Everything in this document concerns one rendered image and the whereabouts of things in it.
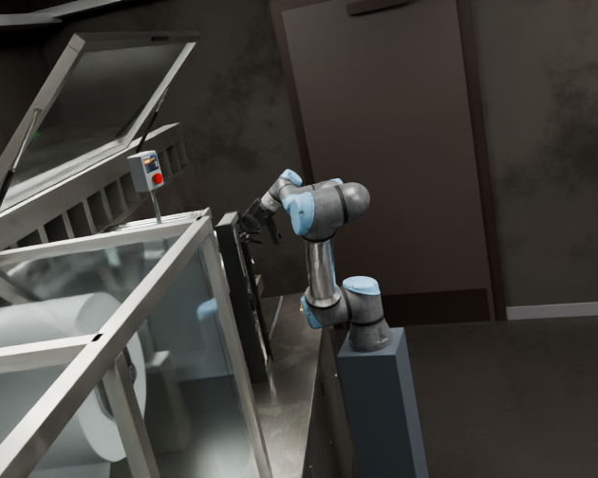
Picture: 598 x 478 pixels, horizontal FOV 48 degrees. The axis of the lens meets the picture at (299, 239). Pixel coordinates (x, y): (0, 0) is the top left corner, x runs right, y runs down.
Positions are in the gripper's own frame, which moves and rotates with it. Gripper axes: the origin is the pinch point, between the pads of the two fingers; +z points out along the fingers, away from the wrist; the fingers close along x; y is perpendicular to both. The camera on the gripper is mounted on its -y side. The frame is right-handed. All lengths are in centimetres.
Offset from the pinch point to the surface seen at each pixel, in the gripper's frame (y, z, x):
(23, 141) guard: 59, -22, 91
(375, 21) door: 12, -96, -172
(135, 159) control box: 42, -23, 58
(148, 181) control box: 35, -21, 58
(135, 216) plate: 37.9, 16.1, -1.0
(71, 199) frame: 52, 5, 43
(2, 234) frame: 53, 4, 83
